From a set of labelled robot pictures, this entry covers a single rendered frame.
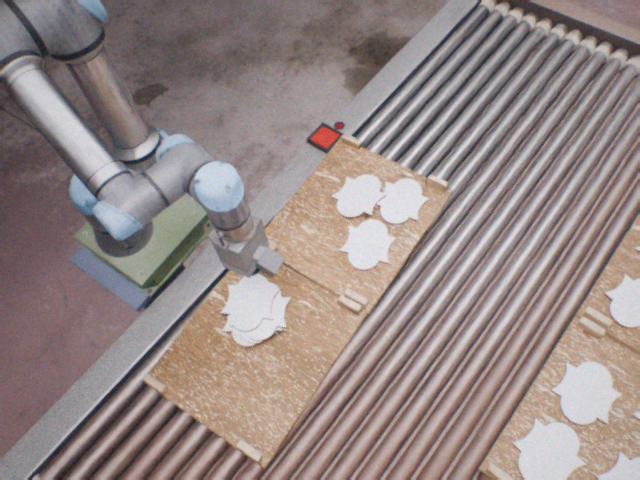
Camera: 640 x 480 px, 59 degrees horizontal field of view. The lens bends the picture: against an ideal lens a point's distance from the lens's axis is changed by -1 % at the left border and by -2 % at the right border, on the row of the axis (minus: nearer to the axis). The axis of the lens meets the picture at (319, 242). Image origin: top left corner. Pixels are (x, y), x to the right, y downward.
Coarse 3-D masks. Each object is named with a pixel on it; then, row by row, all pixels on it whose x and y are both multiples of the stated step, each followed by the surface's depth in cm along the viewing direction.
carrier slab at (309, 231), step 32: (352, 160) 157; (384, 160) 156; (320, 192) 152; (448, 192) 149; (288, 224) 148; (320, 224) 147; (352, 224) 147; (384, 224) 146; (416, 224) 145; (288, 256) 143; (320, 256) 143; (352, 288) 137; (384, 288) 137
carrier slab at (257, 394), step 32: (224, 288) 140; (288, 288) 139; (320, 288) 138; (192, 320) 137; (224, 320) 136; (288, 320) 135; (320, 320) 134; (352, 320) 133; (192, 352) 133; (224, 352) 132; (256, 352) 131; (288, 352) 131; (320, 352) 130; (192, 384) 129; (224, 384) 128; (256, 384) 128; (288, 384) 127; (320, 384) 127; (224, 416) 125; (256, 416) 124; (288, 416) 123; (256, 448) 121
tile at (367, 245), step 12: (360, 228) 145; (372, 228) 144; (384, 228) 144; (348, 240) 143; (360, 240) 143; (372, 240) 143; (384, 240) 142; (348, 252) 142; (360, 252) 141; (372, 252) 141; (384, 252) 141; (360, 264) 140; (372, 264) 139
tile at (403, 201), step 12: (408, 180) 151; (384, 192) 150; (396, 192) 149; (408, 192) 149; (420, 192) 149; (384, 204) 148; (396, 204) 147; (408, 204) 147; (420, 204) 147; (384, 216) 146; (396, 216) 146; (408, 216) 145
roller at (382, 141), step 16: (496, 16) 184; (480, 32) 180; (464, 48) 177; (448, 64) 174; (432, 80) 172; (416, 96) 169; (432, 96) 171; (400, 112) 167; (416, 112) 168; (400, 128) 165; (384, 144) 162; (144, 400) 130; (128, 416) 128; (144, 416) 130; (112, 432) 126; (128, 432) 128; (96, 448) 125; (112, 448) 126; (80, 464) 123; (96, 464) 124
